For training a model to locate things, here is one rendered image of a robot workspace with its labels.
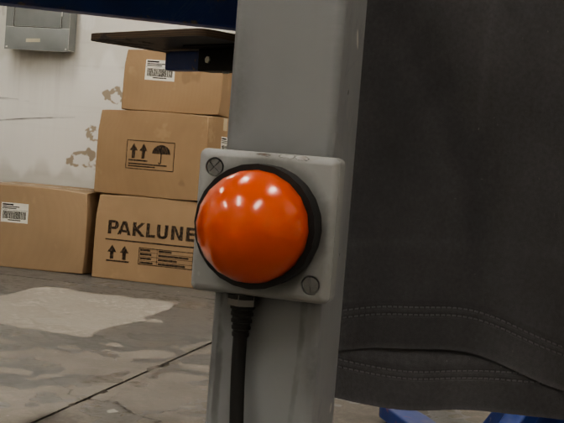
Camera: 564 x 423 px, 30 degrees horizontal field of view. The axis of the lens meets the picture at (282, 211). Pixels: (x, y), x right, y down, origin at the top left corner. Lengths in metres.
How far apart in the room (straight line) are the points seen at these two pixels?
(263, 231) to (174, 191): 4.82
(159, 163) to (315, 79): 4.82
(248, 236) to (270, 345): 0.06
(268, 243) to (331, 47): 0.08
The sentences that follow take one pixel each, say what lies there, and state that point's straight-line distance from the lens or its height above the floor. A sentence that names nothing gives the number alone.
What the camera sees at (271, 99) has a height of 0.69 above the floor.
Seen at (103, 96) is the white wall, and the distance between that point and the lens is 5.85.
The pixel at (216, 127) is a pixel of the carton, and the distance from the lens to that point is 5.17.
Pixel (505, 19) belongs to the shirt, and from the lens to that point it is 0.65.
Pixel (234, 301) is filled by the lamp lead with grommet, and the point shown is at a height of 0.62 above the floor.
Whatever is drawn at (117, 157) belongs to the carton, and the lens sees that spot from 5.29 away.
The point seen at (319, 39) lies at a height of 0.72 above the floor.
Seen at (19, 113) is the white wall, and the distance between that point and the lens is 6.08.
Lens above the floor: 0.67
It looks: 3 degrees down
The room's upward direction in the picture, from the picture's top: 5 degrees clockwise
